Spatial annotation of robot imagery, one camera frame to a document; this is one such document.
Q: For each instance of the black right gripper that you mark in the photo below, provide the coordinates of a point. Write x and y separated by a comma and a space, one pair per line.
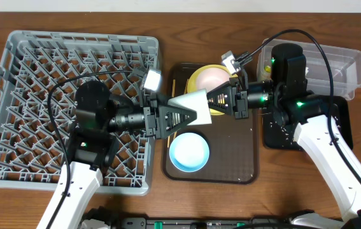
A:
239, 99

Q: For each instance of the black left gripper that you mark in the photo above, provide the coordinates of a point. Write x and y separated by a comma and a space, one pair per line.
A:
151, 118

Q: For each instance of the white plastic cup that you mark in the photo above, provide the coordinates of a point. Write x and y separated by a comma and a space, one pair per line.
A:
196, 101

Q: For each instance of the light blue bowl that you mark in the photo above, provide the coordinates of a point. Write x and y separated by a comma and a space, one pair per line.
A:
189, 152

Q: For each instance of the green snack wrapper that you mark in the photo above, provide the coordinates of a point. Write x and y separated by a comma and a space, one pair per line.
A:
267, 69

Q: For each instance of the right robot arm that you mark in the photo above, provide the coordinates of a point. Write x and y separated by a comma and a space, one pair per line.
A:
309, 119

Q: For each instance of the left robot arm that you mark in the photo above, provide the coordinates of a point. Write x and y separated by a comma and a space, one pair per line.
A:
92, 145

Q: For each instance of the grey dishwasher rack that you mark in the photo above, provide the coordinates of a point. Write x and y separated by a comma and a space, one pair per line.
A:
39, 74

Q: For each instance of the pink bowl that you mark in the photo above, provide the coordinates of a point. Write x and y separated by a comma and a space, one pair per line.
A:
210, 78

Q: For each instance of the yellow plate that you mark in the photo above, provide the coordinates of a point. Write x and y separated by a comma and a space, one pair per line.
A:
191, 83

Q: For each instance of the left wooden chopstick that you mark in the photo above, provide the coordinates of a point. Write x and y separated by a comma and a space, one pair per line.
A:
172, 95

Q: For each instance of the wooden chopstick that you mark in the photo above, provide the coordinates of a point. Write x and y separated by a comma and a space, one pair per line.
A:
185, 92
172, 95

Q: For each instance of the right wooden chopstick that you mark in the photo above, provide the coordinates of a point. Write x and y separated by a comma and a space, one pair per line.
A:
185, 92

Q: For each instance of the brown serving tray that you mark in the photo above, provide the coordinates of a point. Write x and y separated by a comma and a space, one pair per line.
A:
233, 151

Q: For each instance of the black plastic tray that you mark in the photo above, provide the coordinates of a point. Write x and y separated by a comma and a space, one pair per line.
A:
274, 137

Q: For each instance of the clear plastic bin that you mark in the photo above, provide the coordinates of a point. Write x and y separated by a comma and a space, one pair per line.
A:
345, 65

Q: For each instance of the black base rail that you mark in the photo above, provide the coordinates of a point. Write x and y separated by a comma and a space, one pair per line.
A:
142, 223

